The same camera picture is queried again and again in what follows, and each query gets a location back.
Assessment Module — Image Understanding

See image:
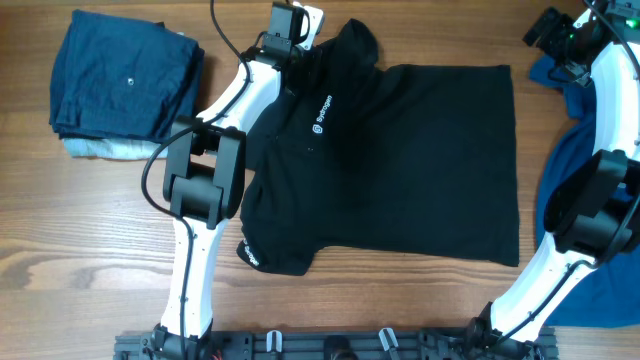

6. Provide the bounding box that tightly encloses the black polo shirt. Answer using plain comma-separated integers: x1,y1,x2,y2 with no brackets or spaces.
237,19,519,276

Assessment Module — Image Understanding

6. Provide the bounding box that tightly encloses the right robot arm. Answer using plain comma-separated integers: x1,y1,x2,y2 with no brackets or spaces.
417,1,639,359

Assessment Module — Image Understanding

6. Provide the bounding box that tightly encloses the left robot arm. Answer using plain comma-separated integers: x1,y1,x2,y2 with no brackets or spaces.
114,1,324,359

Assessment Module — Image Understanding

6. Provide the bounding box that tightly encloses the folded navy blue garment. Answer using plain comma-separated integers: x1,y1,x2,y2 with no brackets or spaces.
49,10,205,143

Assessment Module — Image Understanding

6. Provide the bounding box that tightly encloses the folded light grey garment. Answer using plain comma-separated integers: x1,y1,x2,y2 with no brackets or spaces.
62,138,160,161

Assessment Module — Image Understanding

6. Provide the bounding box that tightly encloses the blue polo shirt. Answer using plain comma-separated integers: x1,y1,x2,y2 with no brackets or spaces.
529,55,639,328

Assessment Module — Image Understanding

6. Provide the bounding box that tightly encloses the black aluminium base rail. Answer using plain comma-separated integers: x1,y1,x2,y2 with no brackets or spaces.
113,327,559,360

